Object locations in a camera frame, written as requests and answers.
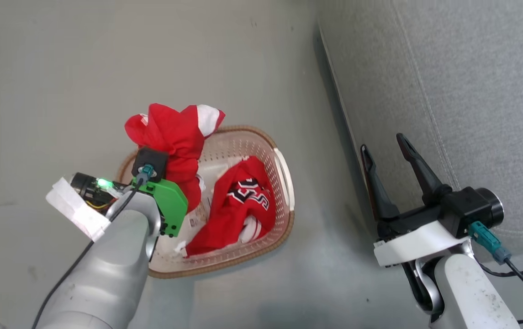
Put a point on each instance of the red basketball jersey with lettering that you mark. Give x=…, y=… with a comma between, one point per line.
x=238, y=205

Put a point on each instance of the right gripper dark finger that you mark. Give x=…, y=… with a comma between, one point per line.
x=377, y=192
x=421, y=169

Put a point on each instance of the white tape wad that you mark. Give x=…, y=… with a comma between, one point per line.
x=76, y=210

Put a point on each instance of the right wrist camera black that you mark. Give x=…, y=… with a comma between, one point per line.
x=471, y=208

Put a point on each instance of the grey fabric sofa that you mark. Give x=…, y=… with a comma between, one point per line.
x=467, y=91

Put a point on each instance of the plain red garment white trim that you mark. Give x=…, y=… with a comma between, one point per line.
x=174, y=132

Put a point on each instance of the basket label sticker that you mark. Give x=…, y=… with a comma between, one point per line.
x=199, y=214

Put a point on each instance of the beige plastic laundry basket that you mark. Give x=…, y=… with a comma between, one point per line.
x=275, y=196

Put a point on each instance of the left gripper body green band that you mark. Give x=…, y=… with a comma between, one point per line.
x=172, y=203

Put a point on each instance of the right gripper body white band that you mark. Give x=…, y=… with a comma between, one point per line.
x=421, y=242

